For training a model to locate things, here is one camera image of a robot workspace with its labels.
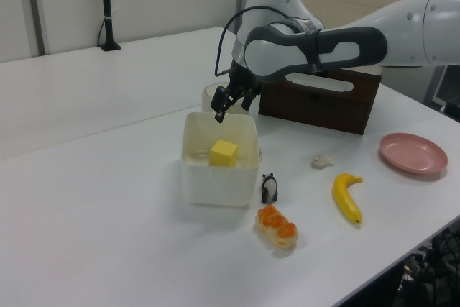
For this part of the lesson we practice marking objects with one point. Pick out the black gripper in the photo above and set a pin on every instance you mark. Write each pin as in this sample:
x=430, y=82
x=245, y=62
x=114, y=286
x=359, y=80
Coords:
x=242, y=82

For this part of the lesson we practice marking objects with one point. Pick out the small coloured foam cube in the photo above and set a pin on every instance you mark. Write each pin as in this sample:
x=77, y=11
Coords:
x=223, y=154

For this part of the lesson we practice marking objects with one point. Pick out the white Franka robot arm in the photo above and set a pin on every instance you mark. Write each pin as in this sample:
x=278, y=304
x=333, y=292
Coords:
x=395, y=34

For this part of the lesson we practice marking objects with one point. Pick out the open cream plastic box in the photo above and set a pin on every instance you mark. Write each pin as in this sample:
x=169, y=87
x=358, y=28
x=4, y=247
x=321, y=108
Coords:
x=215, y=184

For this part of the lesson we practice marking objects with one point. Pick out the small beige trash can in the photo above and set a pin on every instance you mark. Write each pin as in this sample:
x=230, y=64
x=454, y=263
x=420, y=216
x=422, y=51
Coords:
x=208, y=100

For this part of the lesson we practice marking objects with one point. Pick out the dark wooden drawer cabinet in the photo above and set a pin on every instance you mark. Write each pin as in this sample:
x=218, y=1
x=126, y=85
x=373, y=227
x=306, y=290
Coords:
x=323, y=109

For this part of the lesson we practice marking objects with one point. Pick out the toy panda figure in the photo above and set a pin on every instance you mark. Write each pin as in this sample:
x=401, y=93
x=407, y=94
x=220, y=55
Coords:
x=269, y=188

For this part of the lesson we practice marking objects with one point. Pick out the crumpled white paper ball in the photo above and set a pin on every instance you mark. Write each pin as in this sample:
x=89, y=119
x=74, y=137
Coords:
x=321, y=160

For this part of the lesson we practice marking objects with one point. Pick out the toy salmon roe sushi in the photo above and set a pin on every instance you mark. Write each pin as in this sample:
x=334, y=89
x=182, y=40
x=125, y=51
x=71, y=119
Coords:
x=276, y=228

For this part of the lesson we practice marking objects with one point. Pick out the yellow toy banana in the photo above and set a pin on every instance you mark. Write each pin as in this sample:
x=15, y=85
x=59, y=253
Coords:
x=345, y=195

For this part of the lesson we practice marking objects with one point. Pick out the black stand pole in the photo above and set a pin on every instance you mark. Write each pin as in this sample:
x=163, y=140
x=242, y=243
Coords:
x=107, y=8

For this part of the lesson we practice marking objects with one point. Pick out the pink plastic plate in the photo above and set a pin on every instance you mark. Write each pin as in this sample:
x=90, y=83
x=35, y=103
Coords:
x=413, y=152

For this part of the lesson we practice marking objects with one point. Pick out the dark equipment case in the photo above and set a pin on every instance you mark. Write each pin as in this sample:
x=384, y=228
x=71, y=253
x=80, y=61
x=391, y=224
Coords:
x=453, y=111

